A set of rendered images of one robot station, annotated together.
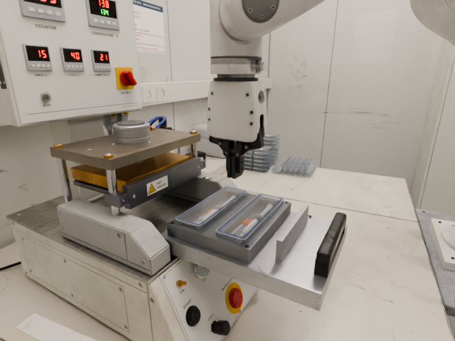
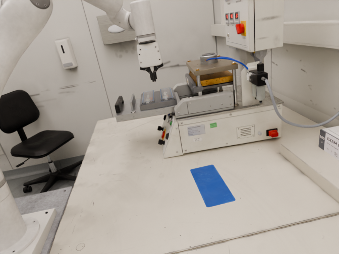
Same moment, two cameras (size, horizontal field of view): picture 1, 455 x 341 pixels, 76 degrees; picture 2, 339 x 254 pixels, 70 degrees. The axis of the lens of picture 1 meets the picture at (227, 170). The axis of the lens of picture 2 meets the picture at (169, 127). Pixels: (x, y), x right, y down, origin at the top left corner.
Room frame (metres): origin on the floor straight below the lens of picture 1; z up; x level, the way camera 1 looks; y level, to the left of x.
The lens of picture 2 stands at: (1.49, -0.54, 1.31)
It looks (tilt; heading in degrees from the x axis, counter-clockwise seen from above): 23 degrees down; 150
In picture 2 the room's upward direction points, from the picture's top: 10 degrees counter-clockwise
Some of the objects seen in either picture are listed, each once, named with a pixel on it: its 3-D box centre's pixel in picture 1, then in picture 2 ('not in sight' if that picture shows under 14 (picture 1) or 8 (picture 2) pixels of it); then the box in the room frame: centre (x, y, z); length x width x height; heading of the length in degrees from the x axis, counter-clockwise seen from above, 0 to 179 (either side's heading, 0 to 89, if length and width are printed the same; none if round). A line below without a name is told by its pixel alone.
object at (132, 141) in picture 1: (131, 147); (217, 67); (0.67, 0.23, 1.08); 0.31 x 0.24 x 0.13; 150
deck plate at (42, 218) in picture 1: (131, 210); (219, 99); (0.65, 0.24, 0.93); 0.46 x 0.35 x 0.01; 60
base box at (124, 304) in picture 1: (151, 243); (213, 119); (0.65, 0.20, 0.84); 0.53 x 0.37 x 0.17; 60
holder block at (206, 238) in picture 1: (233, 217); (158, 98); (0.51, -0.01, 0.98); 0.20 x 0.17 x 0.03; 150
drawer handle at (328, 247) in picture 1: (332, 240); (119, 104); (0.42, -0.17, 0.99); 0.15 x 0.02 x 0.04; 150
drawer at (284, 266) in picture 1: (255, 229); (148, 102); (0.48, -0.05, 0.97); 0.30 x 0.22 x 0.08; 60
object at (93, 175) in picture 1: (137, 157); (210, 72); (0.64, 0.21, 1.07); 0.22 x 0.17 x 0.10; 150
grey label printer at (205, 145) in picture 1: (217, 139); not in sight; (1.70, 0.06, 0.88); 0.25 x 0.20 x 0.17; 58
